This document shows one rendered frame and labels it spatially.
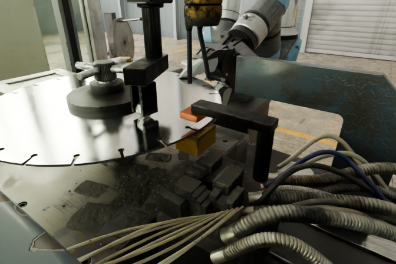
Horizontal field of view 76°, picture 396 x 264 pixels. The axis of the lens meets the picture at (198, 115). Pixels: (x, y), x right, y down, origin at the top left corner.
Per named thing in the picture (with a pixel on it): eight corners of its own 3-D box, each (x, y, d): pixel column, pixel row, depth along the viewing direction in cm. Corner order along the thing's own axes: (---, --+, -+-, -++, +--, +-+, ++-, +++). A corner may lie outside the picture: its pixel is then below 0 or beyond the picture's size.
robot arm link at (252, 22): (270, 40, 60) (263, 10, 54) (260, 54, 58) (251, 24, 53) (244, 38, 65) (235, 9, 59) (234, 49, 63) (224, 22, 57)
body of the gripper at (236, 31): (203, 82, 61) (231, 48, 64) (231, 91, 55) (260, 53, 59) (190, 58, 55) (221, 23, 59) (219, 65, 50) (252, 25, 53)
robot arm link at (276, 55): (246, 46, 78) (242, 16, 69) (283, 49, 74) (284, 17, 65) (238, 65, 75) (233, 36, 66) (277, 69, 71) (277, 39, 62)
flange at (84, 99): (52, 114, 32) (48, 95, 31) (83, 86, 42) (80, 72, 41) (141, 112, 32) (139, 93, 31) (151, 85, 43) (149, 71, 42)
